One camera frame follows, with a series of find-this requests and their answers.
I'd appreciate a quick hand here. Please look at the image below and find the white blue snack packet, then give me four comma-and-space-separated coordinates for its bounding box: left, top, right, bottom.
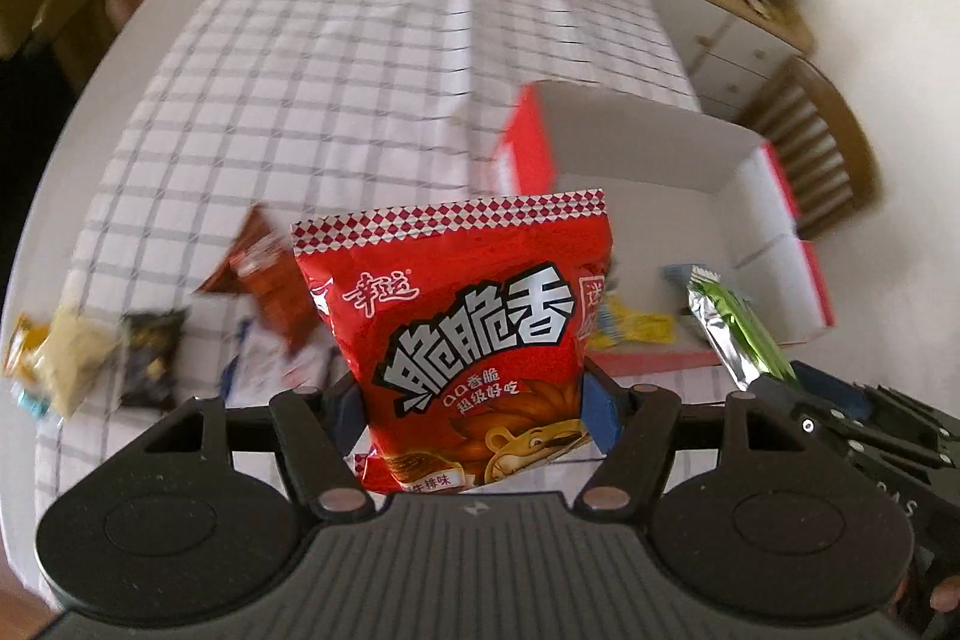
221, 310, 340, 410

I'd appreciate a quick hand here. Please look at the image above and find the black snack packet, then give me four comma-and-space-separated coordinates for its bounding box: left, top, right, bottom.
118, 308, 188, 413

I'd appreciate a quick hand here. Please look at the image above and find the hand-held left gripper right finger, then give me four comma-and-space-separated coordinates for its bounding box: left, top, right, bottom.
574, 355, 781, 515

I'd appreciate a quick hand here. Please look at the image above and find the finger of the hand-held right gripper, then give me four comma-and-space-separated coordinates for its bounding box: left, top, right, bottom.
791, 361, 960, 435
746, 376, 955, 470

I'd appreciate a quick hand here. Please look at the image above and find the small light blue packet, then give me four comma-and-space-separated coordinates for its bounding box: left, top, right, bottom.
10, 383, 55, 420

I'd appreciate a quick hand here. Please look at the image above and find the cream snack packet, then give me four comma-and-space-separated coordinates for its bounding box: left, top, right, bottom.
34, 306, 122, 420

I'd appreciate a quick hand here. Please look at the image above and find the person's right hand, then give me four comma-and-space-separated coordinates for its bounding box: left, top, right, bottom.
889, 576, 960, 630

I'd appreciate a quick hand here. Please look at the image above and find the green snack packet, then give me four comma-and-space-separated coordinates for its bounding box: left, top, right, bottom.
686, 265, 797, 395

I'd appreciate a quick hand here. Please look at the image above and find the white wooden cabinet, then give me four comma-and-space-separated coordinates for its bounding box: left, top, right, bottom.
615, 0, 815, 121

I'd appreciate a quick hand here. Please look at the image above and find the small orange packet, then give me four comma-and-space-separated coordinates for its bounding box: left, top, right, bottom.
4, 314, 55, 384

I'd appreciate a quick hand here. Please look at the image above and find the yellow snack packet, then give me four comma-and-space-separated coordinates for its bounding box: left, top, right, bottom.
598, 293, 677, 350

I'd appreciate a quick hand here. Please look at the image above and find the dark red snack packet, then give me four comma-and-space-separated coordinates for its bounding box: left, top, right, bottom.
193, 205, 322, 357

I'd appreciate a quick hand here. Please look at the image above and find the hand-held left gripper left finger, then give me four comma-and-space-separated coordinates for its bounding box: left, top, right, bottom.
135, 374, 376, 522

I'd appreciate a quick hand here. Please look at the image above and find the checkered tablecloth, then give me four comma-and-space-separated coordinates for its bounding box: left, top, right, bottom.
34, 0, 751, 581

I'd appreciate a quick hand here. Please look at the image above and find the red cardboard box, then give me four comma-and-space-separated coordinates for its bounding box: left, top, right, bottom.
486, 80, 836, 380

